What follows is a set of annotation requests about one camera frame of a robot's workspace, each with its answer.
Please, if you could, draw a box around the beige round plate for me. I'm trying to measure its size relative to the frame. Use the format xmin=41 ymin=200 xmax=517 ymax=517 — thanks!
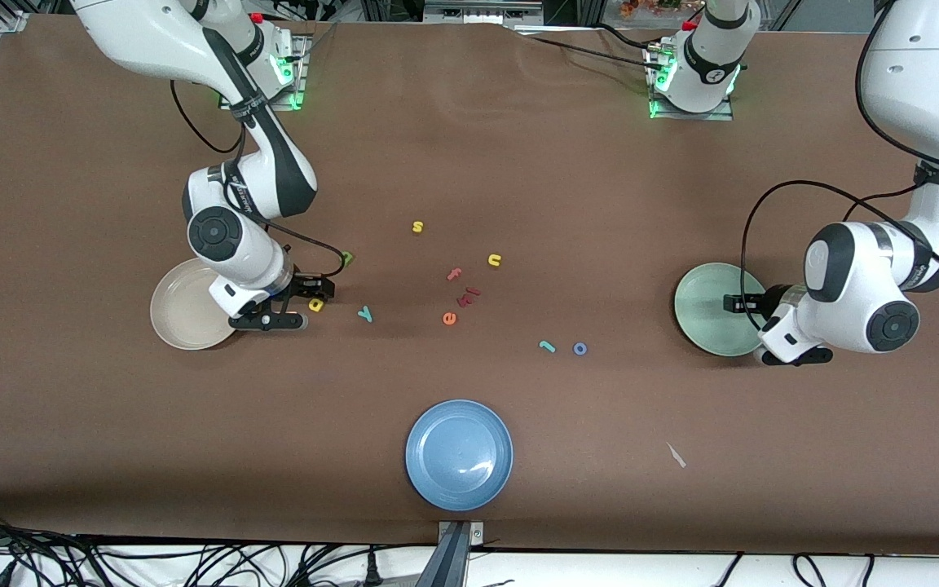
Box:
xmin=150 ymin=259 xmax=250 ymax=351

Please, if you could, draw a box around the aluminium frame bar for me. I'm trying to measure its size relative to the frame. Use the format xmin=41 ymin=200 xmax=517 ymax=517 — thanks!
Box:
xmin=423 ymin=0 xmax=545 ymax=25

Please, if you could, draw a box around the green round plate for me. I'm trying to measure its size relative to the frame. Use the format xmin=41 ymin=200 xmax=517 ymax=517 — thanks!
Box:
xmin=673 ymin=262 xmax=774 ymax=358

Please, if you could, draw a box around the black base power cable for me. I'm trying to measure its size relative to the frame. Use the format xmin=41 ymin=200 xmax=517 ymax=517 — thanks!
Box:
xmin=510 ymin=24 xmax=666 ymax=70

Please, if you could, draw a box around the grey metal camera post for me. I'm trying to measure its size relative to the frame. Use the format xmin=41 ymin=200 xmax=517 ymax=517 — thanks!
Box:
xmin=435 ymin=520 xmax=487 ymax=587

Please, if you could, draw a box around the brown table cover sheet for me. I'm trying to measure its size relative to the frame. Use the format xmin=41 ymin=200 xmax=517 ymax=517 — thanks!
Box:
xmin=0 ymin=15 xmax=939 ymax=557

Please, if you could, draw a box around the blue round plate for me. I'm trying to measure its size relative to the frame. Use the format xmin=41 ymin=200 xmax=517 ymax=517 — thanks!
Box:
xmin=405 ymin=399 xmax=514 ymax=513

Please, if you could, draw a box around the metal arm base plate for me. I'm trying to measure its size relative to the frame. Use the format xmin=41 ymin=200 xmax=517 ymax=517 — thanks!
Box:
xmin=647 ymin=45 xmax=735 ymax=121
xmin=219 ymin=37 xmax=307 ymax=111

